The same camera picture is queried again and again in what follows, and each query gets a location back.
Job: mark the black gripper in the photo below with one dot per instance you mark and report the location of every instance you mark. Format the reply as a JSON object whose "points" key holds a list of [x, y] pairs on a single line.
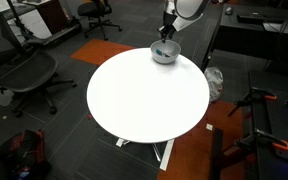
{"points": [[169, 23]]}

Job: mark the teal marker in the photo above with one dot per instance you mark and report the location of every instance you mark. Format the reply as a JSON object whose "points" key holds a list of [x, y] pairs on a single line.
{"points": [[162, 53]]}

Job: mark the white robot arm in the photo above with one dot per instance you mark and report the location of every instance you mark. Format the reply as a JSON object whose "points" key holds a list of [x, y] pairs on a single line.
{"points": [[187, 10]]}

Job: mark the white bowl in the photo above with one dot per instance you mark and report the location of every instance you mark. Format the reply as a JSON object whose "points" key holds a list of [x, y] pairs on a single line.
{"points": [[165, 58]]}

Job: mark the black computer mouse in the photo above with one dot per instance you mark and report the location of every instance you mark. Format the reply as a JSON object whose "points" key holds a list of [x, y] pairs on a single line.
{"points": [[229, 10]]}

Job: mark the white plastic bag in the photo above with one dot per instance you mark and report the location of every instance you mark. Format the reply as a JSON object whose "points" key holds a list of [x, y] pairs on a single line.
{"points": [[214, 83]]}

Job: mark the black swivel office chair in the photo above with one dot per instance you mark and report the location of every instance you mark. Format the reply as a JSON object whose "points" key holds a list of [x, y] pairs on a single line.
{"points": [[97, 13]]}

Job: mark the dark office desk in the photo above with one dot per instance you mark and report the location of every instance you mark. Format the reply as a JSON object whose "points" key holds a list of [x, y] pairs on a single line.
{"points": [[250, 40]]}

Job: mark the black flat desk device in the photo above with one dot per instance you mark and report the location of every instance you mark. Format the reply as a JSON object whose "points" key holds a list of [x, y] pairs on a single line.
{"points": [[250, 18]]}

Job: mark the small white paper scrap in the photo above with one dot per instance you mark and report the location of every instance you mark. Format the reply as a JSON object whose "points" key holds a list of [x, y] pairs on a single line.
{"points": [[209, 126]]}

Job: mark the brown wooden cabinet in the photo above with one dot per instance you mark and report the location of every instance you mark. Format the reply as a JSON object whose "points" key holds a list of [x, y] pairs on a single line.
{"points": [[52, 15]]}

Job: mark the white metal table base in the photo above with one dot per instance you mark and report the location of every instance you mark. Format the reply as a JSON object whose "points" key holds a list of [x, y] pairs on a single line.
{"points": [[166, 155]]}

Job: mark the black workbench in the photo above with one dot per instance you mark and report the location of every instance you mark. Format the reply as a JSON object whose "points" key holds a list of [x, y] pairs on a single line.
{"points": [[277, 133]]}

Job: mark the black tripod stand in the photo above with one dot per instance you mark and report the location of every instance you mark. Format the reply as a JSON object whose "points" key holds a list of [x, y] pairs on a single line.
{"points": [[19, 21]]}

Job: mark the black mesh office chair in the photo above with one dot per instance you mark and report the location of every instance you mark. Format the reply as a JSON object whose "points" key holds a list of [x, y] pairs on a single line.
{"points": [[20, 70]]}

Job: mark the red and black bag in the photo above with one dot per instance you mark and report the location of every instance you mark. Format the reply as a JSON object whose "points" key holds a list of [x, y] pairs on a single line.
{"points": [[25, 153]]}

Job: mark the black upright post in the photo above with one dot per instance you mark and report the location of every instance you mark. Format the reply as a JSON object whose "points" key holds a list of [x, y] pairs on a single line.
{"points": [[217, 153]]}

